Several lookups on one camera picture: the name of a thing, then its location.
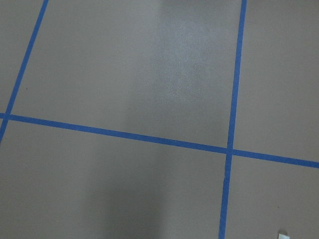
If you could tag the purple highlighter pen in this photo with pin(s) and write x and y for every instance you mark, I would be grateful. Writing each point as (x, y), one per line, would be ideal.
(283, 236)

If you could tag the blue tape line lengthwise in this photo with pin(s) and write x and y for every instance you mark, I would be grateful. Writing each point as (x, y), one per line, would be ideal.
(232, 124)

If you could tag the blue tape line crosswise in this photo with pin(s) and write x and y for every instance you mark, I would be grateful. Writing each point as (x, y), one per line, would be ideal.
(164, 141)

